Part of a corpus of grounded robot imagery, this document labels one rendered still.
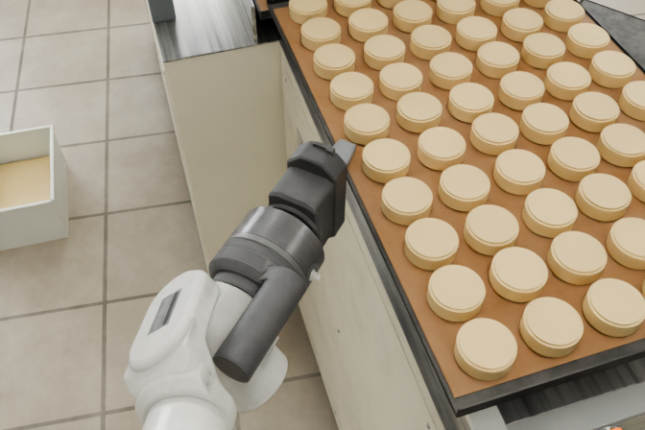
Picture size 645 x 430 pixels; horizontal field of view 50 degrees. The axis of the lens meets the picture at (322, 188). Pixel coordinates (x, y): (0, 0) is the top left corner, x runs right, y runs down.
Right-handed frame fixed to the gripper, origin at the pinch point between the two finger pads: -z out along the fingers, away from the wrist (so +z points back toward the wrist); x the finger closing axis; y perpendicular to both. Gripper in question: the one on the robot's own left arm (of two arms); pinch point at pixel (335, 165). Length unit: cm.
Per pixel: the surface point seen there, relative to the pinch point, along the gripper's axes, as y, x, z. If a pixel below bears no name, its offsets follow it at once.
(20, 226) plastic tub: 101, -92, -18
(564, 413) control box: -30.6, -15.5, 7.3
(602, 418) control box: -34.1, -15.5, 6.0
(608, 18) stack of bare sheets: -17, -98, -195
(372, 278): -5.3, -18.5, -0.5
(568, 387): -30.2, -15.4, 4.3
